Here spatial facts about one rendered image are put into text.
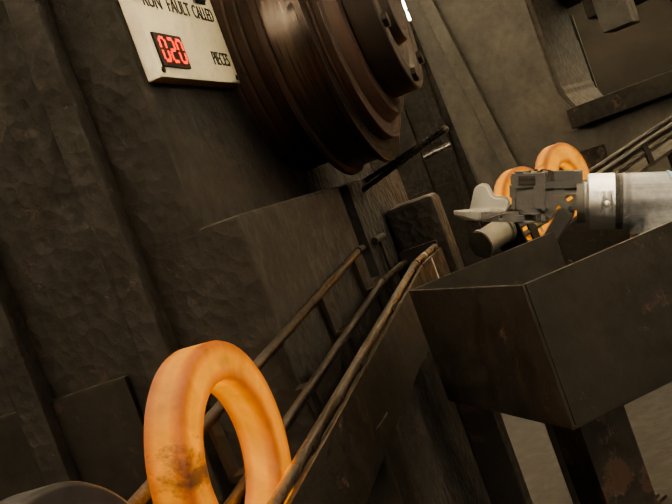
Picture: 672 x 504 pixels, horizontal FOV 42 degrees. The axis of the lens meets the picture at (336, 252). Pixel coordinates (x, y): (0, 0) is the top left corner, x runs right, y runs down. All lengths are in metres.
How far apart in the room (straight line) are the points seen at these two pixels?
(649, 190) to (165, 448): 0.99
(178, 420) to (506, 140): 3.65
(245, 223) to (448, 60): 3.24
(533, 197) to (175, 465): 0.95
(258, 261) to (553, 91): 3.16
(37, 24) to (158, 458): 0.65
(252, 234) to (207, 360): 0.41
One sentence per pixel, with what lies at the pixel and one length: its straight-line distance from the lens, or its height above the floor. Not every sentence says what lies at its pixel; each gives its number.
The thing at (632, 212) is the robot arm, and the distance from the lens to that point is 1.46.
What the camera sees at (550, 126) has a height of 0.84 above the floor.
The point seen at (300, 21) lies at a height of 1.10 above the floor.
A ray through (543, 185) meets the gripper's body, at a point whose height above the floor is 0.76.
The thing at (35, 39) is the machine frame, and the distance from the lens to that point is 1.16.
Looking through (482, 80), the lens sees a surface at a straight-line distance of 4.23.
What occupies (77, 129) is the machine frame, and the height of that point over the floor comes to 1.03.
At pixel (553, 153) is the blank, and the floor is 0.78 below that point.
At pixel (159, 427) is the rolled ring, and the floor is 0.74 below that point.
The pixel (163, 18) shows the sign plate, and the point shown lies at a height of 1.14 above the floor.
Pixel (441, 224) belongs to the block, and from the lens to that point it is 1.70.
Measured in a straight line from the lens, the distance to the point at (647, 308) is 0.86.
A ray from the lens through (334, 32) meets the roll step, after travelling 1.35.
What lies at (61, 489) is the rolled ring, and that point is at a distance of 0.54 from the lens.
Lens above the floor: 0.84
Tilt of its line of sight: 3 degrees down
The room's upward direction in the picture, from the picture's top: 20 degrees counter-clockwise
